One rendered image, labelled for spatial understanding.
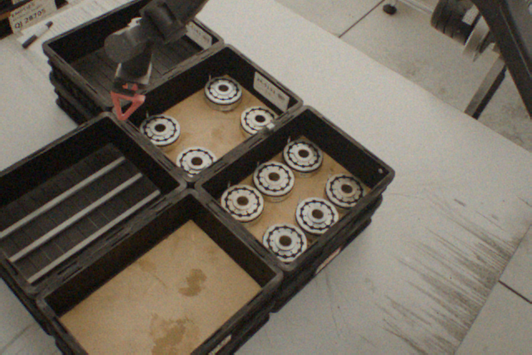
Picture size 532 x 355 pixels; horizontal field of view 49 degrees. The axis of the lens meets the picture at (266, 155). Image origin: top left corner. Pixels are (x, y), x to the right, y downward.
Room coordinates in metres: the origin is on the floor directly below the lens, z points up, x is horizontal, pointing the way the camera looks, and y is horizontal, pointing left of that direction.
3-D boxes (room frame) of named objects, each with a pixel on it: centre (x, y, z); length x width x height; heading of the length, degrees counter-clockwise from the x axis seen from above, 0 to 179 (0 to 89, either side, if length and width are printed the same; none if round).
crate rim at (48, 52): (1.18, 0.41, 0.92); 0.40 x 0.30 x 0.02; 145
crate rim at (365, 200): (0.83, -0.08, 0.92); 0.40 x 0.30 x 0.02; 145
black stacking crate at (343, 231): (0.83, -0.08, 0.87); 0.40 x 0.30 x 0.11; 145
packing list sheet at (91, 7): (1.43, 0.69, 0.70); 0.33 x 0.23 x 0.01; 150
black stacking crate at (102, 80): (1.18, 0.41, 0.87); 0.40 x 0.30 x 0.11; 145
